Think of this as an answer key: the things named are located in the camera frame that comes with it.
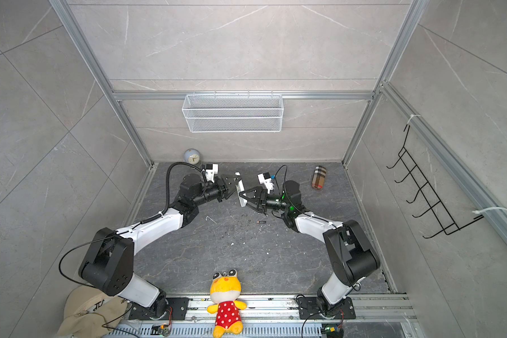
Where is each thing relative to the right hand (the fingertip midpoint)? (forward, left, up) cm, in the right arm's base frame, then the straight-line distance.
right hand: (242, 199), depth 77 cm
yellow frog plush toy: (-28, +6, -15) cm, 32 cm away
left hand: (+7, 0, +5) cm, 8 cm away
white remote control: (+3, 0, +4) cm, 4 cm away
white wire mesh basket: (+46, +5, +8) cm, 47 cm away
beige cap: (-33, +54, -21) cm, 67 cm away
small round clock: (+40, +30, -15) cm, 52 cm away
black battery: (+2, -7, -22) cm, 23 cm away
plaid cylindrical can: (+27, -39, -21) cm, 51 cm away
